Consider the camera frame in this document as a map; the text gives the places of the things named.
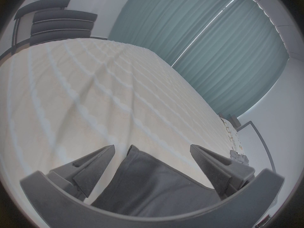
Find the white printed pillow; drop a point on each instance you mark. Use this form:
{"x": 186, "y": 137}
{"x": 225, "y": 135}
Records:
{"x": 234, "y": 136}

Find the grey bedside table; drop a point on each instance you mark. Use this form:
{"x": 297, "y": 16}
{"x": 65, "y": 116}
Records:
{"x": 231, "y": 120}

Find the pile of clothes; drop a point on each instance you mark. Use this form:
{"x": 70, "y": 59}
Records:
{"x": 239, "y": 157}

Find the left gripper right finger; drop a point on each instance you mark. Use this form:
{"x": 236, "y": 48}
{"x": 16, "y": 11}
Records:
{"x": 211, "y": 167}

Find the black T-shirt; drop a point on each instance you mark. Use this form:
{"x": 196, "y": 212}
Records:
{"x": 147, "y": 184}

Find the black dressing table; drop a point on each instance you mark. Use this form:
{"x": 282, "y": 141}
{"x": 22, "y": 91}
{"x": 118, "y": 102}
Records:
{"x": 42, "y": 3}

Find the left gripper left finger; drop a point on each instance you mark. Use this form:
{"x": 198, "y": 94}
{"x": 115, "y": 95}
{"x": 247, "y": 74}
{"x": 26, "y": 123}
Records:
{"x": 92, "y": 167}

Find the bed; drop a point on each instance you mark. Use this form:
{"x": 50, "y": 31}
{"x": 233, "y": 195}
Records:
{"x": 95, "y": 91}

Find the blue-green curtain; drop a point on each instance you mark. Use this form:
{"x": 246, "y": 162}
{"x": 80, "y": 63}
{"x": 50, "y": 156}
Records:
{"x": 237, "y": 63}
{"x": 166, "y": 22}

